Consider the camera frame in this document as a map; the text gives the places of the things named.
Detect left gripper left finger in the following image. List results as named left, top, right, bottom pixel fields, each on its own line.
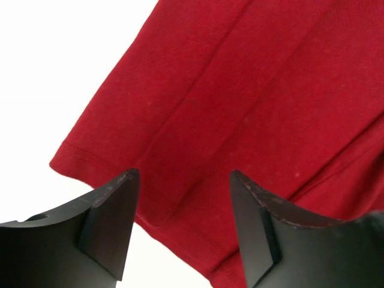
left=1, top=169, right=140, bottom=287

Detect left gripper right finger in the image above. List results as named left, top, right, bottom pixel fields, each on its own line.
left=230, top=170, right=383, bottom=288

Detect dark red t shirt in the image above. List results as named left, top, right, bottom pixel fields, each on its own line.
left=50, top=0, right=383, bottom=287

